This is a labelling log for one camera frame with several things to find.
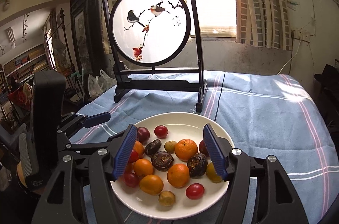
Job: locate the black hat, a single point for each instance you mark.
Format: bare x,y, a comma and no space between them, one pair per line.
329,76

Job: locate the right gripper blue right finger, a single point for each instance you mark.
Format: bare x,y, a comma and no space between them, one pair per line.
233,166

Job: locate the large orange mandarin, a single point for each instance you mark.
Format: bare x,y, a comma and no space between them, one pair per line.
185,149

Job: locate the green yellow kumquat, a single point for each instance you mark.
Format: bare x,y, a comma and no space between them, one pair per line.
212,174

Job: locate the dark framed painting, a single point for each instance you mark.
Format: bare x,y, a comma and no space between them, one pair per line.
86,36

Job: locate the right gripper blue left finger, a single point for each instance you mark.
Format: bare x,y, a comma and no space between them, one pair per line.
106,165

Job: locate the blue striped tablecloth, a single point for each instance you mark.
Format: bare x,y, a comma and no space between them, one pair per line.
264,115

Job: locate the brown water chestnut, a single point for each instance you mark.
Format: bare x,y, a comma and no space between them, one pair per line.
197,165
162,160

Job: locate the right checkered curtain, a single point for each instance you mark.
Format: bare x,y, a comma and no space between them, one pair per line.
263,23

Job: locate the red cherry tomato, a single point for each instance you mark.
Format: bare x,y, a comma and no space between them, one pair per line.
161,131

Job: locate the dark red plum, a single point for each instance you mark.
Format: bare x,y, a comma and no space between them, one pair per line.
143,135

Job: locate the white plastic bag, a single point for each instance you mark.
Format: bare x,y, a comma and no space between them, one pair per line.
99,84

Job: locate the small yellow kumquat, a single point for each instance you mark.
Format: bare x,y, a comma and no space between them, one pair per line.
170,146

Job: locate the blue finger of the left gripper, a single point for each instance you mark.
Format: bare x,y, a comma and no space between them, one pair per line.
87,149
71,123

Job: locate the bird painting screen black frame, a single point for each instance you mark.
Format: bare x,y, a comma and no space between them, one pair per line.
144,35

